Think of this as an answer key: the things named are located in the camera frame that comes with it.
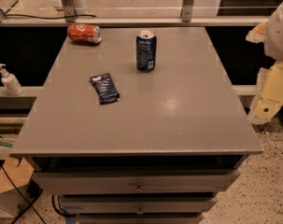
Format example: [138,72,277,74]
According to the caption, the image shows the left metal window post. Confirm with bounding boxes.
[61,0,77,22]

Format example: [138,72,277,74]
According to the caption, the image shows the middle grey drawer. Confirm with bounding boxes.
[61,195,216,215]

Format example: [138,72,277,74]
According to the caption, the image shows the white pump dispenser bottle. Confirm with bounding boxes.
[0,63,23,96]

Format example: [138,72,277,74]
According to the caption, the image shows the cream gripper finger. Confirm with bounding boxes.
[248,61,283,125]
[246,21,267,44]

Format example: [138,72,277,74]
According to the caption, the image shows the grey drawer cabinet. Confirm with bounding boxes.
[9,26,264,224]

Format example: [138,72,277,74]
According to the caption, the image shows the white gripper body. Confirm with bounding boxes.
[264,2,283,61]

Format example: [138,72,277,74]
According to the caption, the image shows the green stick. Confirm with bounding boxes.
[0,141,13,147]

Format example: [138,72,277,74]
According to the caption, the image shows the bottom grey drawer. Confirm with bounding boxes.
[78,214,204,224]

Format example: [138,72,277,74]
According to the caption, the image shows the orange soda can lying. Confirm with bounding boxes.
[67,23,102,45]

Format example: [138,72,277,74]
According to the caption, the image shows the grey drawer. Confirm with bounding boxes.
[34,169,240,195]
[78,214,204,224]
[61,195,216,215]

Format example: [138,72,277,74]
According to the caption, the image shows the top grey drawer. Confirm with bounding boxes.
[34,169,240,195]

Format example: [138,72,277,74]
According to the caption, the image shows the blue pepsi can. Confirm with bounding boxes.
[135,30,157,72]

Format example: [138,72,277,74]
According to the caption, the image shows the metal window post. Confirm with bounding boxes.
[181,0,194,22]
[61,0,77,22]

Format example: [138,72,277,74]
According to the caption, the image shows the dark blue snack packet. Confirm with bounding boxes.
[90,73,120,105]

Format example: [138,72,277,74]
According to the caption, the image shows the black cable on floor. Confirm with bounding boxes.
[0,147,48,224]

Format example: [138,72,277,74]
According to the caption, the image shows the black cable on ledge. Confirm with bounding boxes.
[5,13,97,21]

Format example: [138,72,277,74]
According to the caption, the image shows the right metal window post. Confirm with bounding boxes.
[181,0,194,22]

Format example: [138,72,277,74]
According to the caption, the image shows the cardboard box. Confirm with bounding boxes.
[0,158,34,218]

